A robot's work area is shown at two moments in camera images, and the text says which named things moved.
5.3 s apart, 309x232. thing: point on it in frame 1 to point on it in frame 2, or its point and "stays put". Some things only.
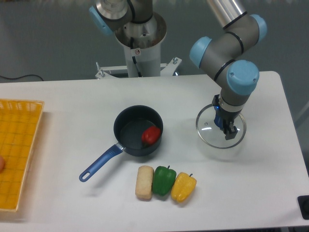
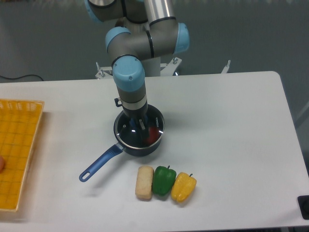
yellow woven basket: (20, 122) stays put
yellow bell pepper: (183, 187) stays put
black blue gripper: (224, 119) to (136, 112)
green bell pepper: (163, 180) stays put
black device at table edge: (303, 201) stays put
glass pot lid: (209, 134) to (130, 137)
